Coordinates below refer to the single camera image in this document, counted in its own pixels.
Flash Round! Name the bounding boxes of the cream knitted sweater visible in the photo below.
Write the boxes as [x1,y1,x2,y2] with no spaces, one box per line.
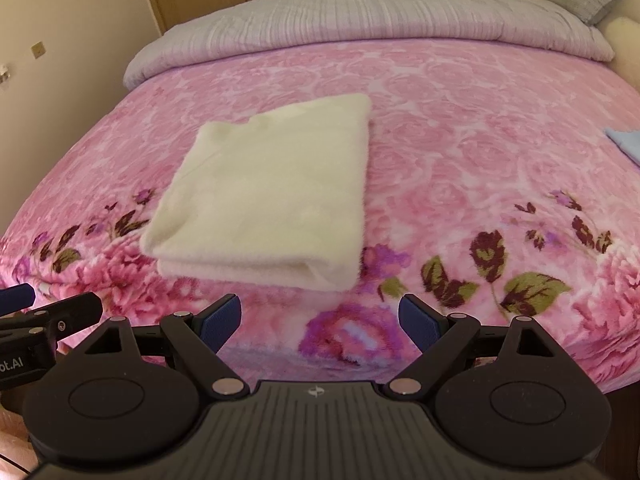
[140,93,372,292]

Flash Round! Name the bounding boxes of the pink rose pattern blanket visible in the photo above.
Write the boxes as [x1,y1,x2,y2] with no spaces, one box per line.
[1,39,639,391]

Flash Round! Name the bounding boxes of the light blue folded cloth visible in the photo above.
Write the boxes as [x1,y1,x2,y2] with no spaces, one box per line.
[604,128,640,167]

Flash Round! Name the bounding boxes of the grey white ribbed duvet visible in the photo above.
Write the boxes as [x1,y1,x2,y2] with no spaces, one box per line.
[122,0,614,90]

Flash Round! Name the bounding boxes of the beige wall socket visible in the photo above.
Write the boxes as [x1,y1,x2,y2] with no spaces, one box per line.
[30,41,46,58]

